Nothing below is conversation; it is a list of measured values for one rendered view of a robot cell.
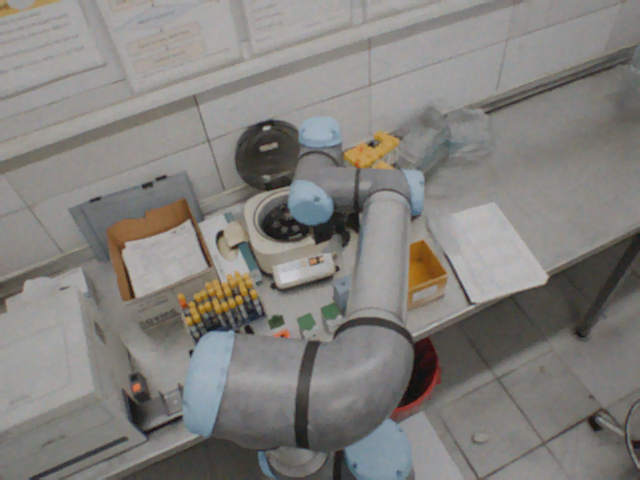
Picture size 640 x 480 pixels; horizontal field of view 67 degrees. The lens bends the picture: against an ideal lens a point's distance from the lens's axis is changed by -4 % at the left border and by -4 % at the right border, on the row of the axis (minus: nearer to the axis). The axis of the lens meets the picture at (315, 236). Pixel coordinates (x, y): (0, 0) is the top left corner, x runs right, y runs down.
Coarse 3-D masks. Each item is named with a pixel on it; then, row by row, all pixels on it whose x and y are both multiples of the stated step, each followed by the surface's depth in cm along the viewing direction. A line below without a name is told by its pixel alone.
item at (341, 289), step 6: (348, 276) 128; (336, 282) 127; (342, 282) 126; (348, 282) 126; (336, 288) 126; (342, 288) 125; (348, 288) 125; (336, 294) 128; (342, 294) 126; (348, 294) 127; (336, 300) 131; (342, 300) 128; (342, 306) 130; (342, 312) 131
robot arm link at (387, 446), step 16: (384, 432) 86; (400, 432) 86; (352, 448) 84; (368, 448) 84; (384, 448) 84; (400, 448) 84; (336, 464) 85; (352, 464) 83; (368, 464) 82; (384, 464) 82; (400, 464) 82
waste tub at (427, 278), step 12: (420, 240) 133; (420, 252) 137; (432, 252) 130; (420, 264) 139; (432, 264) 133; (408, 276) 137; (420, 276) 137; (432, 276) 136; (444, 276) 125; (408, 288) 134; (420, 288) 125; (432, 288) 127; (444, 288) 130; (408, 300) 127; (420, 300) 129; (432, 300) 132
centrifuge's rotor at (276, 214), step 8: (280, 208) 144; (272, 216) 142; (280, 216) 142; (288, 216) 139; (264, 224) 142; (272, 224) 140; (280, 224) 140; (288, 224) 140; (296, 224) 141; (304, 224) 140; (264, 232) 142; (272, 232) 139; (280, 232) 138; (288, 232) 138; (296, 232) 137; (304, 232) 138; (280, 240) 138; (288, 240) 138
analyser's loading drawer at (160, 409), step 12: (168, 396) 117; (180, 396) 117; (132, 408) 116; (144, 408) 116; (156, 408) 116; (168, 408) 115; (180, 408) 114; (132, 420) 114; (144, 420) 114; (156, 420) 114
